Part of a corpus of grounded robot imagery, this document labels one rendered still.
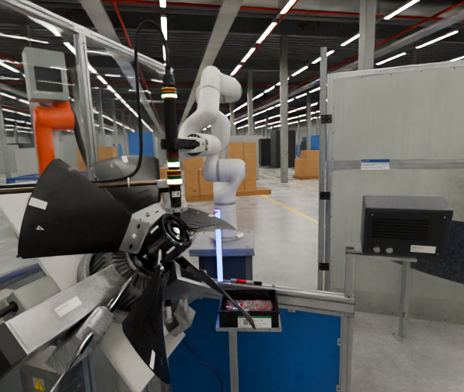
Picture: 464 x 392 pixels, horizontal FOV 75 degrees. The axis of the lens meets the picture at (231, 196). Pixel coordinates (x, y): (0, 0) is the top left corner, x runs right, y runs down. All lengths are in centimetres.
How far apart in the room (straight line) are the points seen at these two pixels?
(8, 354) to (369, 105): 250
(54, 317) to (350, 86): 241
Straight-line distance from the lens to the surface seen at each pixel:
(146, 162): 108
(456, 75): 277
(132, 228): 84
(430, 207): 118
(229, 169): 154
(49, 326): 75
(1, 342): 71
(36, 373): 116
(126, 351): 96
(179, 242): 85
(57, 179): 77
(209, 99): 125
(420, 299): 297
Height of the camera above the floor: 145
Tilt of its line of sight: 9 degrees down
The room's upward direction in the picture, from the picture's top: 2 degrees counter-clockwise
